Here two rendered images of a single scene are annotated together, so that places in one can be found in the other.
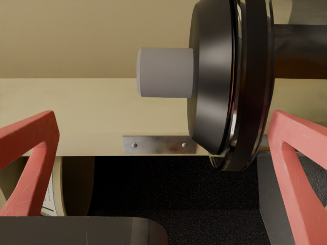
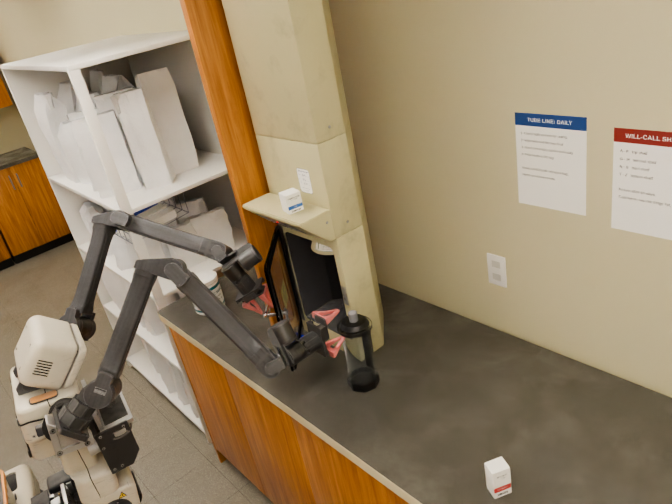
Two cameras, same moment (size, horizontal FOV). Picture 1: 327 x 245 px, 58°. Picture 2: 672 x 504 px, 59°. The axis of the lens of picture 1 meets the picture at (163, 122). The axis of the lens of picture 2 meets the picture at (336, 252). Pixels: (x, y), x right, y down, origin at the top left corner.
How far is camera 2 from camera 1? 1.68 m
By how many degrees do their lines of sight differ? 32
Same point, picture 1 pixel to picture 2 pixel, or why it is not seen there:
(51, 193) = (324, 250)
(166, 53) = (355, 318)
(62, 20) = (423, 186)
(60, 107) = (352, 263)
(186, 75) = (351, 321)
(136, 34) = (422, 225)
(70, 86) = (362, 256)
